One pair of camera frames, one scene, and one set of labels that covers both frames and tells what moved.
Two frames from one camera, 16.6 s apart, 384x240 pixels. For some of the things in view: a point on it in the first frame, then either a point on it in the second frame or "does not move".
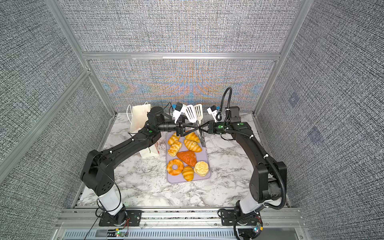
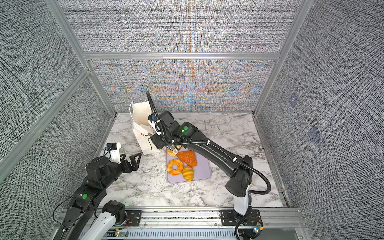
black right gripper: x=211 y=127 → x=157 y=140
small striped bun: x=188 y=173 does not move
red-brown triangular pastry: x=188 y=157 does not move
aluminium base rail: x=83 y=224 does not move
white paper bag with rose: x=139 y=119 does not move
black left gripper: x=180 y=131 → x=135 y=164
